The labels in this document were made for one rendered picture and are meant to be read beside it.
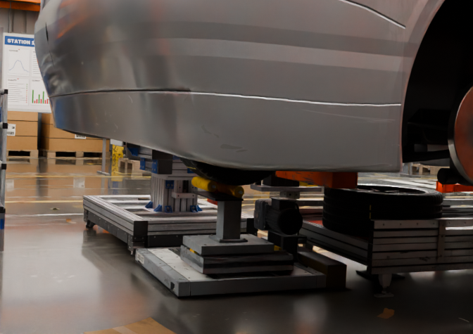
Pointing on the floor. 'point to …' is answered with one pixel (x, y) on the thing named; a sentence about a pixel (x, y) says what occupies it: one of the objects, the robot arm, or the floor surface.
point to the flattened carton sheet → (145, 326)
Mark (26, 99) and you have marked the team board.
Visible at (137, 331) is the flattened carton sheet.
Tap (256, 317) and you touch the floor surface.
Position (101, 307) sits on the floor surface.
